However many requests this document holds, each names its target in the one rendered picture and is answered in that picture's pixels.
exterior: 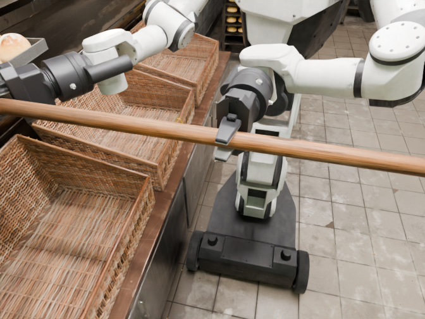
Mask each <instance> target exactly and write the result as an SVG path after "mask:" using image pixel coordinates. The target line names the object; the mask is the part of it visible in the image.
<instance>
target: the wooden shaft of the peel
mask: <svg viewBox="0 0 425 319"><path fill-rule="evenodd" d="M0 114H3V115H11V116H19V117H24V118H31V119H36V120H44V121H49V122H57V123H65V124H70V125H78V126H83V127H91V128H99V129H104V130H112V131H117V132H124V133H129V134H137V135H145V136H150V137H158V138H163V139H171V140H176V141H183V142H191V143H196V144H204V145H209V146H217V147H225V148H230V149H238V150H243V151H251V152H255V153H264V154H272V155H277V156H284V157H289V158H297V159H302V160H310V161H318V162H323V163H331V164H336V165H343V166H352V167H356V168H365V169H369V170H377V171H382V172H390V173H398V174H402V175H411V176H415V177H424V178H425V158H421V157H416V156H407V155H402V154H394V153H386V152H381V151H372V150H367V149H359V148H354V147H345V146H336V145H331V144H323V143H318V142H309V141H301V140H296V139H287V138H282V137H274V136H269V135H261V134H251V133H246V132H238V131H237V132H236V134H235V135H234V136H233V138H232V139H231V141H230V142H229V143H228V145H227V146H226V145H223V144H218V143H215V138H216V135H217V133H218V128H211V127H203V126H198V125H189V124H184V123H176V122H167V121H162V120H153V119H148V118H140V117H135V116H126V115H118V114H113V113H105V112H100V111H91V110H86V109H77V108H69V107H64V106H55V105H50V104H42V103H33V102H28V101H20V100H15V99H6V98H0Z"/></svg>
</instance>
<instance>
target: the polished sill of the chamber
mask: <svg viewBox="0 0 425 319"><path fill-rule="evenodd" d="M58 1H60V0H17V1H15V2H13V3H11V4H9V5H6V6H4V7H2V8H0V32H2V31H3V30H6V29H7V28H10V27H11V26H13V25H15V24H17V23H19V22H21V21H22V20H24V19H26V18H28V17H30V16H32V15H34V14H36V13H38V12H40V11H42V10H43V9H45V8H47V7H49V6H51V5H53V4H55V3H57V2H58Z"/></svg>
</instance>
